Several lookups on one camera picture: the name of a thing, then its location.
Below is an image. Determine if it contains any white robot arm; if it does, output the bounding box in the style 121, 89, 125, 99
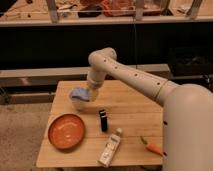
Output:
87, 48, 213, 171

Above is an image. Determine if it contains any white ceramic cup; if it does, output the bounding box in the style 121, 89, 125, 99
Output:
72, 99, 86, 111

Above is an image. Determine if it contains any wooden table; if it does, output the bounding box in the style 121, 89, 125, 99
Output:
36, 80, 162, 168

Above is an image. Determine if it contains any orange plate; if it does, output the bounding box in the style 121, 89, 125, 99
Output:
48, 114, 86, 150

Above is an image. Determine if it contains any white plastic bottle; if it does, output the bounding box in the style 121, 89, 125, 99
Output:
98, 128, 122, 167

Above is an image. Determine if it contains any long wooden shelf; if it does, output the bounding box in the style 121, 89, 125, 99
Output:
0, 64, 172, 87

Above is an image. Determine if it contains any orange carrot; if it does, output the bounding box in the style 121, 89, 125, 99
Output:
140, 137, 163, 156

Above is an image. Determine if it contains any black cable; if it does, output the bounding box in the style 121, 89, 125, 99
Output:
133, 0, 139, 70

